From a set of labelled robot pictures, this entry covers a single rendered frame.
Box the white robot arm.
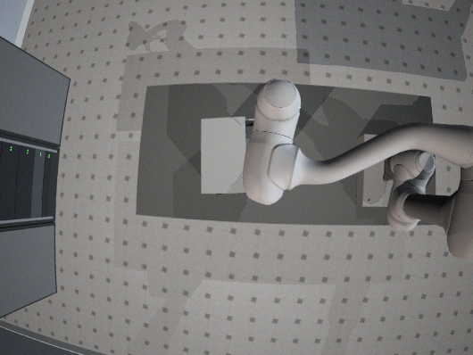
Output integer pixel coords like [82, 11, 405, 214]
[243, 78, 473, 262]

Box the white drawer front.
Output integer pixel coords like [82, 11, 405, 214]
[245, 119, 254, 148]

